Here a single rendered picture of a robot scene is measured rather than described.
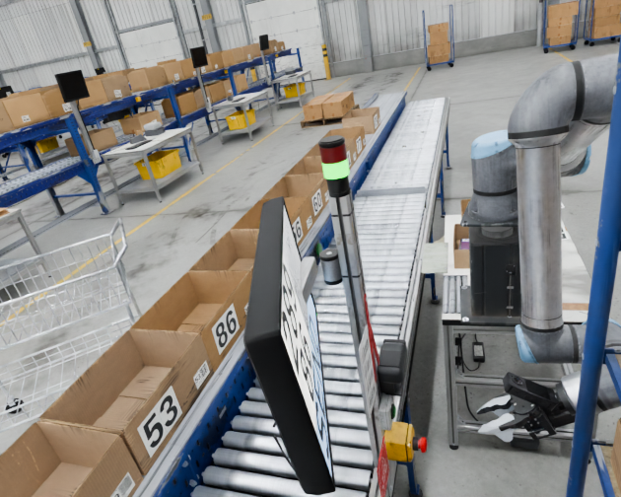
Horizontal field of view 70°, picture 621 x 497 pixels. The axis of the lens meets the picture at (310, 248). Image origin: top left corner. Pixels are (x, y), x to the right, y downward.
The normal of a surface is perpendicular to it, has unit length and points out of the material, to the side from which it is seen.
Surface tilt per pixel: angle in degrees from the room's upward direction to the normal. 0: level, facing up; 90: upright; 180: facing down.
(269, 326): 4
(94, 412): 89
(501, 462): 0
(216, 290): 89
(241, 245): 90
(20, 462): 90
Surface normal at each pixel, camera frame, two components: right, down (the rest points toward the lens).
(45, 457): 0.93, -0.02
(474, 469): -0.18, -0.88
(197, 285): -0.28, 0.47
